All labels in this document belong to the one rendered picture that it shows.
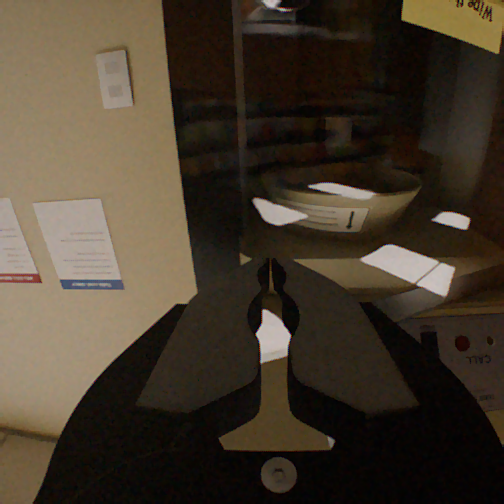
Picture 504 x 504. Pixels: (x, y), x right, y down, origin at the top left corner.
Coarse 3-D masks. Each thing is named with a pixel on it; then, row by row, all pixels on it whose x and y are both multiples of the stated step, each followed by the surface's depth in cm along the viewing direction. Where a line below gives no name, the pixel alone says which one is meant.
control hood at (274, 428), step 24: (432, 312) 24; (456, 312) 24; (480, 312) 24; (264, 384) 23; (264, 408) 23; (288, 408) 23; (240, 432) 22; (264, 432) 22; (288, 432) 22; (312, 432) 22
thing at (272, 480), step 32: (192, 448) 5; (352, 448) 5; (96, 480) 4; (128, 480) 4; (160, 480) 4; (192, 480) 4; (224, 480) 4; (256, 480) 4; (288, 480) 4; (320, 480) 4; (352, 480) 4; (384, 480) 4; (416, 480) 4; (448, 480) 4
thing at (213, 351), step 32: (224, 288) 10; (256, 288) 10; (192, 320) 8; (224, 320) 8; (256, 320) 10; (192, 352) 7; (224, 352) 7; (256, 352) 7; (160, 384) 6; (192, 384) 6; (224, 384) 6; (256, 384) 7; (192, 416) 6; (224, 416) 6
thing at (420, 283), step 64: (192, 0) 9; (256, 0) 9; (320, 0) 10; (384, 0) 10; (192, 64) 10; (256, 64) 10; (320, 64) 11; (384, 64) 12; (448, 64) 13; (192, 128) 11; (256, 128) 11; (320, 128) 12; (384, 128) 13; (448, 128) 14; (192, 192) 12; (256, 192) 13; (320, 192) 13; (384, 192) 15; (448, 192) 16; (192, 256) 13; (256, 256) 14; (320, 256) 15; (384, 256) 17; (448, 256) 19
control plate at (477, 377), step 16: (416, 320) 24; (432, 320) 24; (448, 320) 24; (464, 320) 24; (480, 320) 24; (496, 320) 24; (416, 336) 24; (448, 336) 24; (480, 336) 23; (496, 336) 23; (448, 352) 23; (464, 352) 23; (480, 352) 23; (496, 352) 23; (464, 368) 23; (480, 368) 23; (496, 368) 22; (464, 384) 22; (480, 384) 22; (496, 384) 22; (480, 400) 22; (496, 400) 22
